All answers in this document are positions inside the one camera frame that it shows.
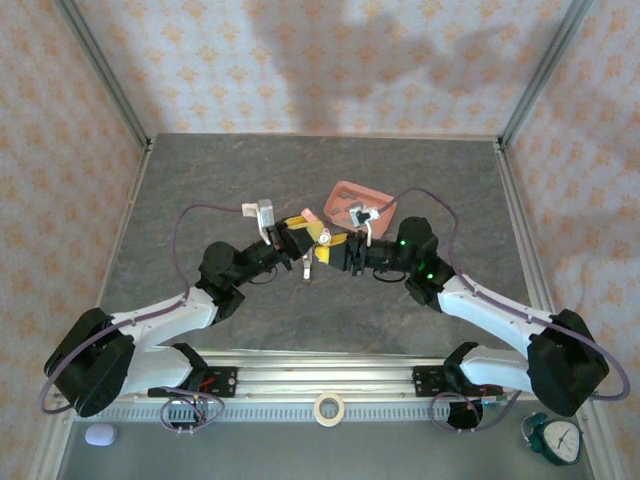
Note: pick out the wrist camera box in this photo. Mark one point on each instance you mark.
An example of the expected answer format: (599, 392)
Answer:
(361, 215)
(265, 210)

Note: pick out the small white cylinder case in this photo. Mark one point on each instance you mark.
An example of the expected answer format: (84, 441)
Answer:
(306, 265)

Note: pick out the long aluminium base rail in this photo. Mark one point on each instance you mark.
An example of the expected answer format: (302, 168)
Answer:
(325, 380)

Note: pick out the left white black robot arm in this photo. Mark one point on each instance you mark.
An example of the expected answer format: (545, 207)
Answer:
(90, 365)

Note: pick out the pink plastic tray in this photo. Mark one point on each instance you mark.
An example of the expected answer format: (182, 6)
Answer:
(382, 228)

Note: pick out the aluminium frame leg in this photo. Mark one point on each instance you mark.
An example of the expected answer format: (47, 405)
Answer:
(598, 450)
(49, 450)

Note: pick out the aluminium side rail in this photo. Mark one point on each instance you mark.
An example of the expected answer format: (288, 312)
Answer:
(510, 175)
(134, 195)

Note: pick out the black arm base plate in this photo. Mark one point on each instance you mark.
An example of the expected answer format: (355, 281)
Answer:
(425, 382)
(225, 382)

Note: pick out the aluminium frame post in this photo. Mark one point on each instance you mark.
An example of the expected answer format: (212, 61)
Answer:
(545, 70)
(102, 70)

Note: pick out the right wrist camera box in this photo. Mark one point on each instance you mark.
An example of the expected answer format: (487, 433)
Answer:
(361, 215)

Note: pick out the green white analog timer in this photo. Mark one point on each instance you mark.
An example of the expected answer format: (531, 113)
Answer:
(562, 440)

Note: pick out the beige masking tape roll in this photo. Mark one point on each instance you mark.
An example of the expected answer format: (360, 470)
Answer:
(318, 410)

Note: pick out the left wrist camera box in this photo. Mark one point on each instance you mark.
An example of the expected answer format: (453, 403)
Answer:
(265, 210)

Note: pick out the small lavender case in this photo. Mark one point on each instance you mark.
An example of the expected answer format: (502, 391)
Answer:
(100, 435)

